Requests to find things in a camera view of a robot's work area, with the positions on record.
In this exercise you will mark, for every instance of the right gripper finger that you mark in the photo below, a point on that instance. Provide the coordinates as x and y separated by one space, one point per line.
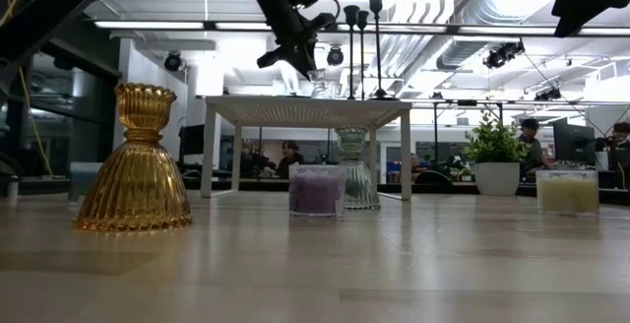
566 15

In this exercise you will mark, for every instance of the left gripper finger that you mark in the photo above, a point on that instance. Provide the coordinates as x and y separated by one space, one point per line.
278 58
307 62

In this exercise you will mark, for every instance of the blue candle in glass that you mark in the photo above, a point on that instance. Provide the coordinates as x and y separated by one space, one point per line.
83 182

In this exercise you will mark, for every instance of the black computer monitor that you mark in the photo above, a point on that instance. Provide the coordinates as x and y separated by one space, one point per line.
573 143

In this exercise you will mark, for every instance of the yellow candle in glass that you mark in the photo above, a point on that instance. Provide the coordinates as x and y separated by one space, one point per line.
566 195

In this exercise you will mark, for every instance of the amber ribbed glass candle holder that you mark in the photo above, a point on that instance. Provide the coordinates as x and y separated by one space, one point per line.
138 185

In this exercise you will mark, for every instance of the green ribbed glass candle holder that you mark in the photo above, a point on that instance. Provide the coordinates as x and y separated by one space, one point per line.
358 185

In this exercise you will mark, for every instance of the person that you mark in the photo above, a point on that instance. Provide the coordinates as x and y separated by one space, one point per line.
416 163
621 138
252 159
290 158
531 148

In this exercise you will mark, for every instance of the black ceiling spot lamp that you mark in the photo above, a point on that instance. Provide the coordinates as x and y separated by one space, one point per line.
548 94
172 61
335 56
502 54

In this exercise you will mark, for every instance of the purple candle in glass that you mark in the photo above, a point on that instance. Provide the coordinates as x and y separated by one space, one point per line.
317 195

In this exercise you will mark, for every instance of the green plant in white pot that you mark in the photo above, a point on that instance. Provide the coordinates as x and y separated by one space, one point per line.
497 177

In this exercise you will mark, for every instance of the black aluminium table frame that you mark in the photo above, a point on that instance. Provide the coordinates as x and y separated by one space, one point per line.
261 185

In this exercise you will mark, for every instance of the LED light strip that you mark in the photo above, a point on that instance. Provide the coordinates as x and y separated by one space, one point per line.
512 30
605 31
147 25
236 26
408 28

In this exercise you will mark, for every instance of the white perforated metal shelf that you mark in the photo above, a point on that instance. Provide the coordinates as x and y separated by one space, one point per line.
295 111

